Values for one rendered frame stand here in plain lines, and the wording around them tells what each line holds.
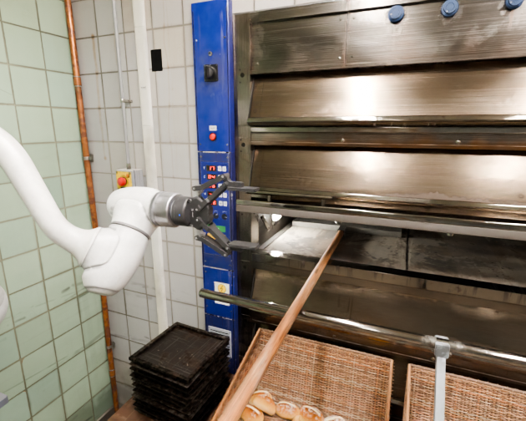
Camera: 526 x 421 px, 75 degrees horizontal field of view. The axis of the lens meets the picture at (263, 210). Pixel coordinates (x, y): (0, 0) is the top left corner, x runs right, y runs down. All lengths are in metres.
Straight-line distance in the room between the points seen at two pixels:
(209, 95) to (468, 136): 0.92
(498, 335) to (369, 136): 0.80
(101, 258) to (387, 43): 1.06
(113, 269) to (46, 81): 1.16
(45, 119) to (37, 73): 0.18
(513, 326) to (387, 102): 0.85
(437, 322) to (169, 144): 1.27
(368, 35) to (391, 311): 0.97
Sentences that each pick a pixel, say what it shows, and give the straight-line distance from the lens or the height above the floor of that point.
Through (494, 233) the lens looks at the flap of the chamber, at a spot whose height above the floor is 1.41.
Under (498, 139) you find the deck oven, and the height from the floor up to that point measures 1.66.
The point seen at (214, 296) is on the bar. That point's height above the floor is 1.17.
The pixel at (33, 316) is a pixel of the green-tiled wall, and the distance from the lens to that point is 1.90.
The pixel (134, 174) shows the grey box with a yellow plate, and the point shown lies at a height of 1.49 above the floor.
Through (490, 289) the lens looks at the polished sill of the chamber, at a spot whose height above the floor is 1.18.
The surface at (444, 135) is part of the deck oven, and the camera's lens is 1.25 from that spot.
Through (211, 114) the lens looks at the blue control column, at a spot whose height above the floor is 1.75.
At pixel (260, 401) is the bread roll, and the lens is 1.52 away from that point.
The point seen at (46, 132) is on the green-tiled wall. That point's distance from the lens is 1.82.
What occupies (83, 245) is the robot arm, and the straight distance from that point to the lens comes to 0.89.
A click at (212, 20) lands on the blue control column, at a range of 1.46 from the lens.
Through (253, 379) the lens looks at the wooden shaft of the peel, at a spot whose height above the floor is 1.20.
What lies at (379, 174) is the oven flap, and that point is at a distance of 1.26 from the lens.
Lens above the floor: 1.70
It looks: 14 degrees down
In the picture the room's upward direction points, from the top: straight up
